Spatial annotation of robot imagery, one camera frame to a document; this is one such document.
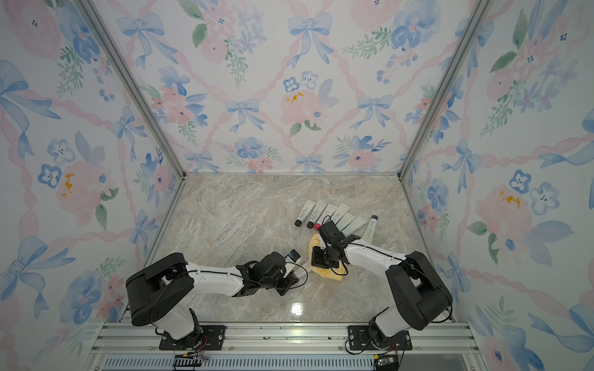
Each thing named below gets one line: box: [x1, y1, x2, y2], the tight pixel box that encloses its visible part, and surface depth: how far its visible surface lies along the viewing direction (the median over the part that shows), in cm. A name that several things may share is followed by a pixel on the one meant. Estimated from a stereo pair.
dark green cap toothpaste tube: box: [331, 202, 351, 225], surface depth 107 cm
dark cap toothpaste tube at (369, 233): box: [361, 214, 379, 243], surface depth 100 cm
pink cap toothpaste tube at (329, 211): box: [314, 203, 338, 231], surface depth 108 cm
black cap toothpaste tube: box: [307, 200, 328, 229], surface depth 105 cm
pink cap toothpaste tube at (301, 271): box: [292, 264, 311, 280], surface depth 87 cm
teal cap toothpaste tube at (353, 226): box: [341, 215, 368, 238], surface depth 102 cm
